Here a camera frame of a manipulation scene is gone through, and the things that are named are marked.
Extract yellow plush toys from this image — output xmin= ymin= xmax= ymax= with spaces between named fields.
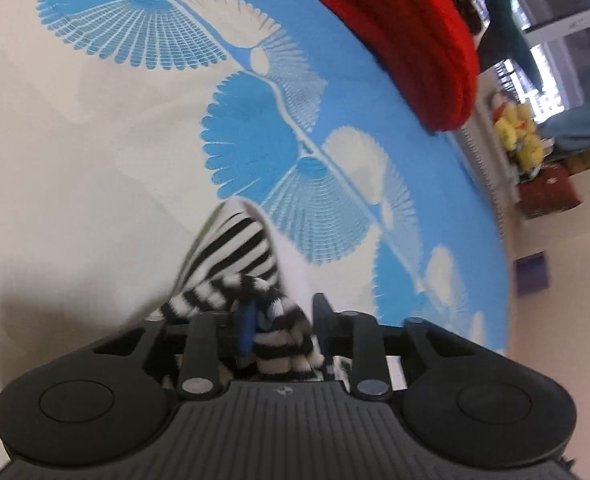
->
xmin=492 ymin=101 xmax=546 ymax=173

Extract blue and white bed mat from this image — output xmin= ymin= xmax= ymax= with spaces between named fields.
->
xmin=0 ymin=0 xmax=512 ymax=376

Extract dark red bag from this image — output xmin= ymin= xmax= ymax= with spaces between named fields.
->
xmin=517 ymin=161 xmax=583 ymax=220

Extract striped and white baby garment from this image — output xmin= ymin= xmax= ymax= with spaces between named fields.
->
xmin=145 ymin=197 xmax=408 ymax=393

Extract red folded blanket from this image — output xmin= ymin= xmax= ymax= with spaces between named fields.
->
xmin=292 ymin=0 xmax=480 ymax=133

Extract teal garment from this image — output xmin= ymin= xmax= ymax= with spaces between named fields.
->
xmin=475 ymin=0 xmax=548 ymax=93

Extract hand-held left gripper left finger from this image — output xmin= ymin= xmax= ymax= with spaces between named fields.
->
xmin=89 ymin=307 xmax=256 ymax=402

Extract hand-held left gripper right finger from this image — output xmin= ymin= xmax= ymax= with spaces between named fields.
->
xmin=311 ymin=292 xmax=506 ymax=402

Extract window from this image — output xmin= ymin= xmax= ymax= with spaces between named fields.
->
xmin=495 ymin=0 xmax=590 ymax=128

